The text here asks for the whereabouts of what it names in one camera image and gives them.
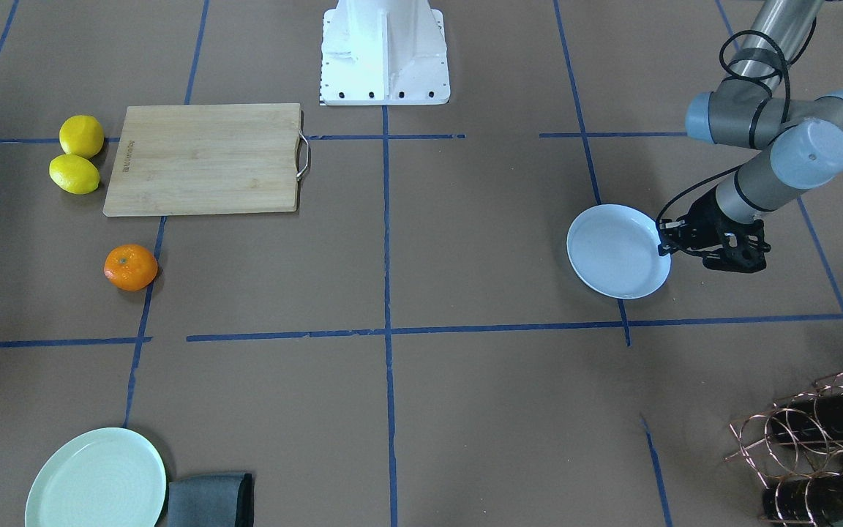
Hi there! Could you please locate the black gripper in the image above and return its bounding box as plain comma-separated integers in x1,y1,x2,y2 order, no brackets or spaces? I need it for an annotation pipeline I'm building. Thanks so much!
656,194,741,256

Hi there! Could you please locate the light blue plate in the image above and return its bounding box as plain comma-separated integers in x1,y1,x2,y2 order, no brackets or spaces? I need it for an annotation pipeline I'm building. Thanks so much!
566,204,670,299

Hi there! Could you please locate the orange fruit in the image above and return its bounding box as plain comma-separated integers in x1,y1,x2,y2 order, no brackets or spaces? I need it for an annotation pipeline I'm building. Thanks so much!
103,244,160,291

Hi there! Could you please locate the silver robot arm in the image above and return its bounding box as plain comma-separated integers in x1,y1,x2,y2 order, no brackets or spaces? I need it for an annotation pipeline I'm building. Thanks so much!
655,1,843,273

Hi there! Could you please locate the light green plate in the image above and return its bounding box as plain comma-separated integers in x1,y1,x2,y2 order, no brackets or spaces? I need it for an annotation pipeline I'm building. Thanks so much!
24,427,168,526

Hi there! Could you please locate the dark wine bottle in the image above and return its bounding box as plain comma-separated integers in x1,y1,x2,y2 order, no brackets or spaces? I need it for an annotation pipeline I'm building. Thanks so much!
769,393,843,447
762,474,843,526

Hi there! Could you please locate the wooden cutting board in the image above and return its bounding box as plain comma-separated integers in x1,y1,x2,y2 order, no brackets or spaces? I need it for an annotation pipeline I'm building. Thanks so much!
103,103,310,217

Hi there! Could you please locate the dark grey folded cloth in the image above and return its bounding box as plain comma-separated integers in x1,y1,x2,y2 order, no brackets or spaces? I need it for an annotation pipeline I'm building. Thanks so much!
167,471,255,526

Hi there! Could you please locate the yellow lemon far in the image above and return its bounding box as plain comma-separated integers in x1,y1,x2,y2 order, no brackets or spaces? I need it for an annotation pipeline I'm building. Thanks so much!
58,116,106,159

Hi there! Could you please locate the yellow lemon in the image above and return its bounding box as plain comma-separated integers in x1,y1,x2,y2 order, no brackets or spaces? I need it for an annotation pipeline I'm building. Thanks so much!
49,154,101,195
58,116,106,159

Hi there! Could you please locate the yellow lemon near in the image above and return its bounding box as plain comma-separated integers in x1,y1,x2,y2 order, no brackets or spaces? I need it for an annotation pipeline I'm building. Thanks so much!
49,154,101,195

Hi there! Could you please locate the copper wire bottle rack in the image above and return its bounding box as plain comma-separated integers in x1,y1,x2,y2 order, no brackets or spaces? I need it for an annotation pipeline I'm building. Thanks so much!
728,371,843,526

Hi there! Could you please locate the white pedestal column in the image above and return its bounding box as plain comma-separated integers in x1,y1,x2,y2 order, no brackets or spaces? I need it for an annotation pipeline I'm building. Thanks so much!
319,1,452,106

